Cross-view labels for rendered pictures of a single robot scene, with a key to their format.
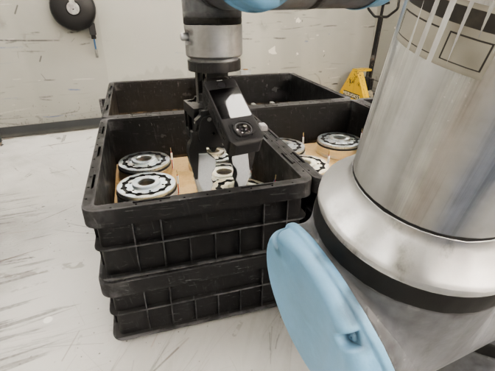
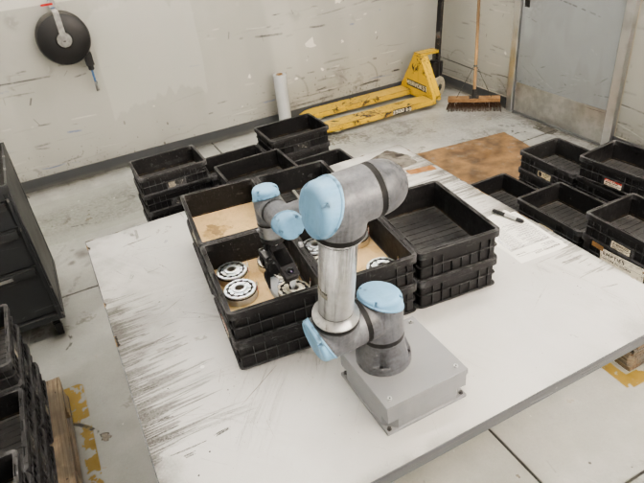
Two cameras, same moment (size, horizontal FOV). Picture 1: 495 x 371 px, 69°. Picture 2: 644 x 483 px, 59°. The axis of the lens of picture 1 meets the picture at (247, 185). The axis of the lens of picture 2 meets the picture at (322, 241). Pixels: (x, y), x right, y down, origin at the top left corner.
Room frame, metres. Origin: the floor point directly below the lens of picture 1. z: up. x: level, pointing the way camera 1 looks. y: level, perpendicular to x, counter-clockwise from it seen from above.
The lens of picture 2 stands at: (-0.87, -0.06, 1.93)
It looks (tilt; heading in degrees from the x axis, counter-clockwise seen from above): 33 degrees down; 358
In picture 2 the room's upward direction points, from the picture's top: 6 degrees counter-clockwise
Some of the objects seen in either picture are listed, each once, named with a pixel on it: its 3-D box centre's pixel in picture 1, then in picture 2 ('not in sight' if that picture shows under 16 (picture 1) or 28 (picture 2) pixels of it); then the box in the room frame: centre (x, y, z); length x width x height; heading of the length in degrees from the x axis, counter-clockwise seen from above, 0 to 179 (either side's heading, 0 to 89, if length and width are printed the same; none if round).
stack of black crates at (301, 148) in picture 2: not in sight; (294, 159); (2.55, -0.03, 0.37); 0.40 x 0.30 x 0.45; 112
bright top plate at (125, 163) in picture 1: (144, 161); (231, 270); (0.67, 0.21, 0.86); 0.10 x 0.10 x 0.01
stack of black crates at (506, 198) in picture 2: not in sight; (506, 211); (1.78, -1.16, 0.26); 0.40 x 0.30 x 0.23; 22
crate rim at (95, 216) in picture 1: (185, 149); (259, 266); (0.59, 0.11, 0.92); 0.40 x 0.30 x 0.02; 17
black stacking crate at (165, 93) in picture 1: (167, 115); (231, 222); (0.97, 0.22, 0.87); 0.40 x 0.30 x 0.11; 17
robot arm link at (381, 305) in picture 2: not in sight; (379, 310); (0.25, -0.21, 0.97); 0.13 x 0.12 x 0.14; 114
